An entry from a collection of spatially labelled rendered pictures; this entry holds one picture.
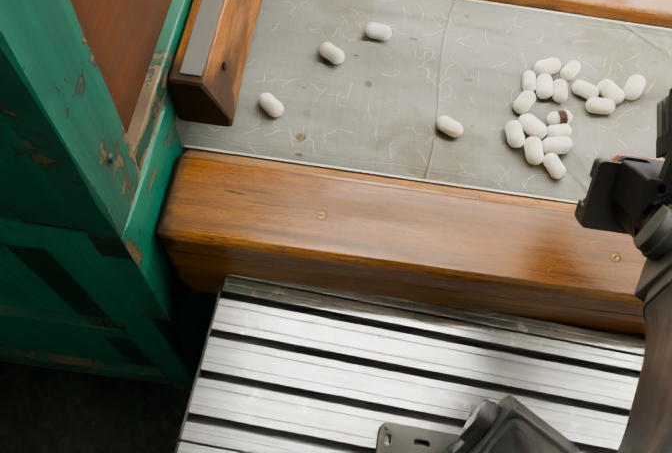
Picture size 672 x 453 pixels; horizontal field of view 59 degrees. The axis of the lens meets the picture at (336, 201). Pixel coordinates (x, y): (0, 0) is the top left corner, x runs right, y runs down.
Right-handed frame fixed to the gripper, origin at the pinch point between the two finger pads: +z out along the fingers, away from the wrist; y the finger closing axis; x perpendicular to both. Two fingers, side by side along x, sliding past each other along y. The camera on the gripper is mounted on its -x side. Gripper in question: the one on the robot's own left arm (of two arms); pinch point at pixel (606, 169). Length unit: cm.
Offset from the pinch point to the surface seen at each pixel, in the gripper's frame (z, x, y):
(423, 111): 12.3, -0.5, 18.1
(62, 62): -24, -8, 45
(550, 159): 7.0, 1.7, 3.3
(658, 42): 25.5, -11.7, -13.6
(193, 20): 3.1, -8.4, 44.4
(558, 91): 14.8, -4.9, 1.8
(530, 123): 10.3, -1.4, 5.6
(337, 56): 15.0, -5.2, 29.5
